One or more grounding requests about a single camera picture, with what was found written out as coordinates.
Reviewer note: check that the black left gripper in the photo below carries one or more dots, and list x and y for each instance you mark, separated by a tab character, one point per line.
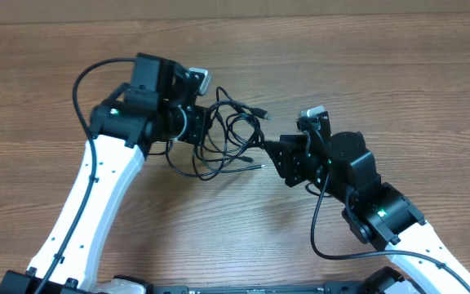
200	117

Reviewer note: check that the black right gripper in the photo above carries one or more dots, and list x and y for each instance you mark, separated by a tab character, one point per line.
294	158

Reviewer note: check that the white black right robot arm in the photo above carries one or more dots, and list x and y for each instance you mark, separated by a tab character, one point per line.
377	213

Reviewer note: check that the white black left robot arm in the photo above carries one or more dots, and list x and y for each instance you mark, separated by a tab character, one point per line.
156	105

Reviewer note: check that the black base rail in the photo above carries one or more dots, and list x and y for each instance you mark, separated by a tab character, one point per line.
383	281

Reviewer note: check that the cardboard wall panel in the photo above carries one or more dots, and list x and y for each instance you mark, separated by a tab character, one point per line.
66	11

